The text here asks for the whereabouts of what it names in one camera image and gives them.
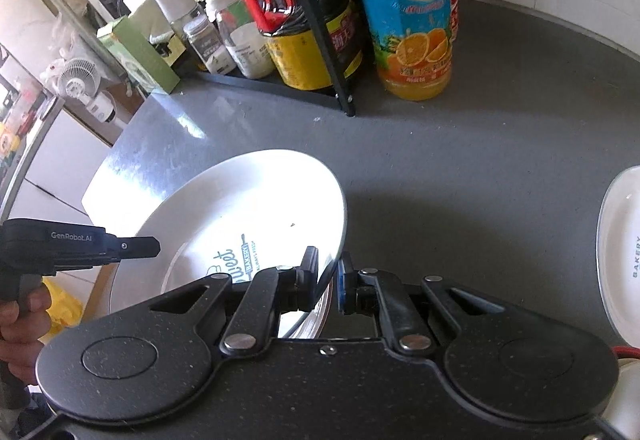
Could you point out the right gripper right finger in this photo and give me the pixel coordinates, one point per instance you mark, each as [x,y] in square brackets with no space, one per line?
[382,296]

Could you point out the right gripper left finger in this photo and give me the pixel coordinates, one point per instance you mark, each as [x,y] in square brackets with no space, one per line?
[270,293]

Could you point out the white plate with blue print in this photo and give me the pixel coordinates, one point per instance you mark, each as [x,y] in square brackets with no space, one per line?
[250,212]

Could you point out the person's left hand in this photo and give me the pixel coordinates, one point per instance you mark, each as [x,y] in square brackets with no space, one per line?
[21,333]

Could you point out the small white fan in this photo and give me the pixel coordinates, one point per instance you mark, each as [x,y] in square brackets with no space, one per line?
[79,79]

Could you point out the green carton box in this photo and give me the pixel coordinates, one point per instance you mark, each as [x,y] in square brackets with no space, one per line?
[140,60]

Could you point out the small grey spice jar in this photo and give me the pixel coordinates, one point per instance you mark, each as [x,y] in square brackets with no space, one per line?
[205,41]

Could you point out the white seasoning jar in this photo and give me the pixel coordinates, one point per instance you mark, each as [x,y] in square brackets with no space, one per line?
[241,37]

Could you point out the white bakery plate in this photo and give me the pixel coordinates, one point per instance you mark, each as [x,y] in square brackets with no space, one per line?
[617,247]

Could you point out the red cola can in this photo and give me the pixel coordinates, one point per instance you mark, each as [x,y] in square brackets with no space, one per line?
[454,19]

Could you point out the dark soy sauce bottle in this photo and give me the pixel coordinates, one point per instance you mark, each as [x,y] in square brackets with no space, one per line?
[335,4]

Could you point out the black wire rack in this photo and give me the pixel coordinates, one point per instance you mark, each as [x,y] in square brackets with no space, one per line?
[161,22]

